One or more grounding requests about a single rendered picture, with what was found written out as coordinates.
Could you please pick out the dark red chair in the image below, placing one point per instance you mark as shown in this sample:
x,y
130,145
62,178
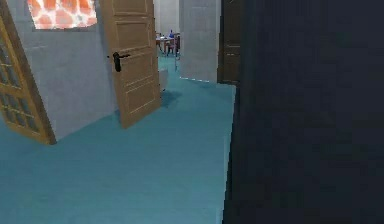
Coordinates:
x,y
174,43

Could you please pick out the white box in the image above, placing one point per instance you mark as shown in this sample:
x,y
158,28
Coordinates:
x,y
163,78

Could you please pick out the brown glass-paned door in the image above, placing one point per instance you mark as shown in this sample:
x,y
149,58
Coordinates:
x,y
18,90

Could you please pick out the reddish brown table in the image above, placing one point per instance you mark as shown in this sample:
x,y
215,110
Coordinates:
x,y
164,40

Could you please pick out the dark brown panelled door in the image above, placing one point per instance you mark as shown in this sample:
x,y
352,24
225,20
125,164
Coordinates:
x,y
230,43

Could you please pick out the orange patterned framed picture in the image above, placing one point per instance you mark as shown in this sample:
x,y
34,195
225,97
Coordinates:
x,y
61,13

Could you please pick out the light brown panelled door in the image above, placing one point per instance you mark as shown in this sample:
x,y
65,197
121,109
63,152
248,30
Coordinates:
x,y
133,60

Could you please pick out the blue bottle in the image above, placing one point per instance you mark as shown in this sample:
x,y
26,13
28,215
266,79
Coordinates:
x,y
171,34

